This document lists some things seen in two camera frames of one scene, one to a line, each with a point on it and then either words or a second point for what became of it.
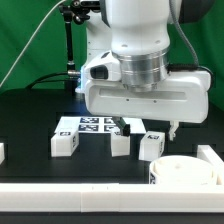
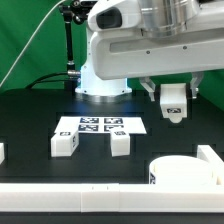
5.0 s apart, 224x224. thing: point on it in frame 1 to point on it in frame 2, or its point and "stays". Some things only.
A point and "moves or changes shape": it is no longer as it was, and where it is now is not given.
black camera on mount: [85, 6] stays
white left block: [2, 152] stays
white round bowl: [182, 170] stays
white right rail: [208, 154] stays
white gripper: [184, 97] to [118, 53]
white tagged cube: [152, 146] moves or changes shape
